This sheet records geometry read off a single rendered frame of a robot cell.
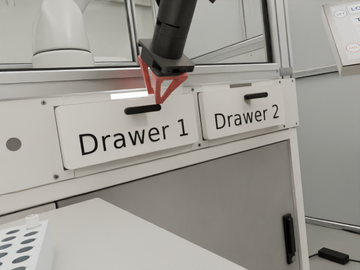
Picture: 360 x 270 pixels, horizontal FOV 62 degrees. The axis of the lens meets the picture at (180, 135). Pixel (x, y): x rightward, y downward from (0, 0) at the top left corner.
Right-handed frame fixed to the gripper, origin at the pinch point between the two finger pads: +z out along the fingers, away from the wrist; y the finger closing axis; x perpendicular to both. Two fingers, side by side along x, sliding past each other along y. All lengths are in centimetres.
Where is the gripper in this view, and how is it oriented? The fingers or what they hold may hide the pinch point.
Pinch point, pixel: (155, 95)
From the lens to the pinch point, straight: 59.3
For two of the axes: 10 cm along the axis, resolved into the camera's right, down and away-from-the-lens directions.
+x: -8.3, 1.5, -5.4
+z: -2.5, 7.6, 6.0
